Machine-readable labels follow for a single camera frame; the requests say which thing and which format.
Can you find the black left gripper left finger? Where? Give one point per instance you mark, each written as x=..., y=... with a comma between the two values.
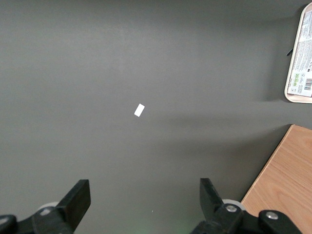
x=73, y=204

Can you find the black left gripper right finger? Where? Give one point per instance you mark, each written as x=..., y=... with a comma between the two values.
x=212, y=207

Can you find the beige plastic tray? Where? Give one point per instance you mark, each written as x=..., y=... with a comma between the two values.
x=299, y=98

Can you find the wooden drawer cabinet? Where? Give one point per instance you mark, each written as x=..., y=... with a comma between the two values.
x=287, y=175

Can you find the white tape marker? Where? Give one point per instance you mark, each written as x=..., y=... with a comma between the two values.
x=139, y=110

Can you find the red snack box white label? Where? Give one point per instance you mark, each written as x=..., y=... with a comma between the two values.
x=302, y=61

